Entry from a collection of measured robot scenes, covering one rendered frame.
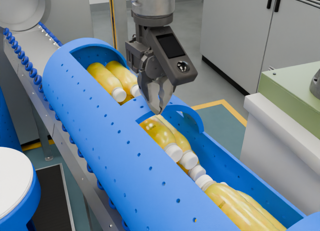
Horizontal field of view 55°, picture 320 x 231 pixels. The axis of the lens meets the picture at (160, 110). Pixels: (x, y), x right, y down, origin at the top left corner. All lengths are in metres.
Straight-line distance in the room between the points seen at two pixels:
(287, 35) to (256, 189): 1.90
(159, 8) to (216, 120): 2.25
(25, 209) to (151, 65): 0.46
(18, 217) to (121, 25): 0.99
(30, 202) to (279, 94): 0.67
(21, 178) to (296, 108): 0.69
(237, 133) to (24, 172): 2.02
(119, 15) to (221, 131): 1.47
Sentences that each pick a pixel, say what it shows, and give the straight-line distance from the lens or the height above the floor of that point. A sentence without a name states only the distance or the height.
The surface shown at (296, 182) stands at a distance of 0.84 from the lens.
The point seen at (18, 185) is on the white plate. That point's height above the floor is 1.04.
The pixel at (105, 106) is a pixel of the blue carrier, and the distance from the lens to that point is 0.71.
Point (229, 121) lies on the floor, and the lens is 2.74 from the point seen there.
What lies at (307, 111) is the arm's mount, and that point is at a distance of 0.79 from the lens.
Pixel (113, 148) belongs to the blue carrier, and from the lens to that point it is 0.64.
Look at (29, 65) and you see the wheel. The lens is 1.53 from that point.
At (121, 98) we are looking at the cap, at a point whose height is 1.11.
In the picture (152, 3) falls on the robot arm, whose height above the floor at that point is 1.46.
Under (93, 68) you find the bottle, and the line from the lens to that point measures 1.03.
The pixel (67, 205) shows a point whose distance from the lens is 1.93.
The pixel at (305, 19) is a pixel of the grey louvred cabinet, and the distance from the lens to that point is 2.38.
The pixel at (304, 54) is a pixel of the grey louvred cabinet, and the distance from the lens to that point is 2.42.
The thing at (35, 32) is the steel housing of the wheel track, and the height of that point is 0.93.
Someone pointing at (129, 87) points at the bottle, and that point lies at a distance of 0.97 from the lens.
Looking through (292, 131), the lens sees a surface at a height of 1.15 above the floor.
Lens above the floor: 1.61
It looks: 35 degrees down
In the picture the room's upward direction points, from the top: straight up
